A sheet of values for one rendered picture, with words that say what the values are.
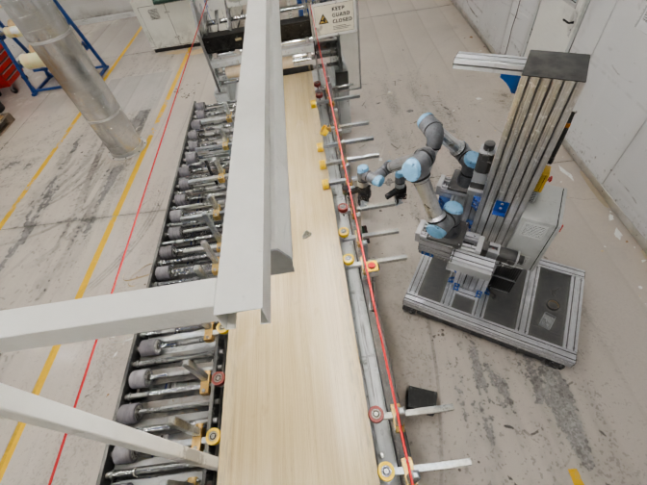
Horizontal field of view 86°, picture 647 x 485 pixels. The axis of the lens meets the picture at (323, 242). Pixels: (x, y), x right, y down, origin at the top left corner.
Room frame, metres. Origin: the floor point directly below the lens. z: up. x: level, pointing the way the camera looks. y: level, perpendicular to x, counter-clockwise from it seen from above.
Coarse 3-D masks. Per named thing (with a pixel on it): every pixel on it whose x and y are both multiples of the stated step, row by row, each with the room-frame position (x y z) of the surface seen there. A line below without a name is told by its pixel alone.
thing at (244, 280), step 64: (256, 0) 1.51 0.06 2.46; (256, 64) 0.99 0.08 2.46; (256, 128) 0.68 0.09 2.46; (256, 192) 0.48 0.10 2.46; (256, 256) 0.33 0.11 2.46; (0, 320) 0.31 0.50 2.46; (64, 320) 0.29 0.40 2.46; (128, 320) 0.27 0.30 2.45; (192, 320) 0.26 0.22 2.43; (0, 384) 0.34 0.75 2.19; (128, 448) 0.30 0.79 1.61; (192, 448) 0.34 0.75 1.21
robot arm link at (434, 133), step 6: (432, 126) 1.78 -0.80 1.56; (438, 126) 1.77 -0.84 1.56; (426, 132) 1.78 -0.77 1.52; (432, 132) 1.75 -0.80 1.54; (438, 132) 1.74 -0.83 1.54; (432, 138) 1.73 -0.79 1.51; (438, 138) 1.72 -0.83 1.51; (426, 144) 1.76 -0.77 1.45; (432, 144) 1.71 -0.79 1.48; (438, 144) 1.70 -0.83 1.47
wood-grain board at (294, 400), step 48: (288, 96) 3.71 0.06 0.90; (288, 144) 2.83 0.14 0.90; (336, 240) 1.57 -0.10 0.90; (288, 288) 1.25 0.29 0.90; (336, 288) 1.17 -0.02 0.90; (240, 336) 0.97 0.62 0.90; (288, 336) 0.91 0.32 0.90; (336, 336) 0.85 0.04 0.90; (240, 384) 0.68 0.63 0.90; (288, 384) 0.63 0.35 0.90; (336, 384) 0.57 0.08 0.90; (240, 432) 0.43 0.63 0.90; (288, 432) 0.39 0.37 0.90; (336, 432) 0.34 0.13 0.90; (240, 480) 0.22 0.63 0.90; (288, 480) 0.18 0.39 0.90; (336, 480) 0.14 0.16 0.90
